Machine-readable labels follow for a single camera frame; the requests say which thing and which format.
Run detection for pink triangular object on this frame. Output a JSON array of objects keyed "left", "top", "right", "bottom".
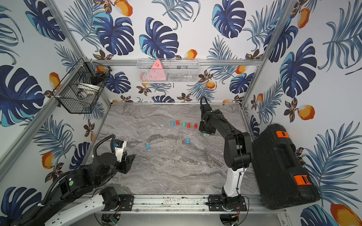
[{"left": 146, "top": 59, "right": 166, "bottom": 82}]

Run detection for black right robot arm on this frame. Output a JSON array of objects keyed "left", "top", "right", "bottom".
[{"left": 199, "top": 109, "right": 252, "bottom": 211}]

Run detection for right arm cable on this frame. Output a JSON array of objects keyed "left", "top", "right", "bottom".
[{"left": 200, "top": 96, "right": 211, "bottom": 112}]

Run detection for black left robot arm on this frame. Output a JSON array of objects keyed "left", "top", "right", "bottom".
[{"left": 10, "top": 153, "right": 136, "bottom": 226}]

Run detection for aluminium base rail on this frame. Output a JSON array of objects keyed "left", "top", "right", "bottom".
[{"left": 96, "top": 195, "right": 287, "bottom": 214}]

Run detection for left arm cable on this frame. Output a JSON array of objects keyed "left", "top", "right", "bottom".
[{"left": 93, "top": 134, "right": 117, "bottom": 156}]

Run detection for clear wall shelf basket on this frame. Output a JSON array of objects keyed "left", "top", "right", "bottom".
[{"left": 137, "top": 58, "right": 199, "bottom": 83}]

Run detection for white items in wire basket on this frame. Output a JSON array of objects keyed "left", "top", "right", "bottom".
[{"left": 76, "top": 83, "right": 100, "bottom": 104}]

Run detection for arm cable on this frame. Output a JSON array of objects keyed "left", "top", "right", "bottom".
[
  {"left": 93, "top": 134, "right": 117, "bottom": 156},
  {"left": 200, "top": 96, "right": 211, "bottom": 112}
]

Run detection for black plastic tool case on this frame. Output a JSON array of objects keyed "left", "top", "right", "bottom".
[{"left": 252, "top": 124, "right": 321, "bottom": 210}]

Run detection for black wire basket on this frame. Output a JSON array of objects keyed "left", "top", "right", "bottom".
[{"left": 51, "top": 58, "right": 112, "bottom": 114}]

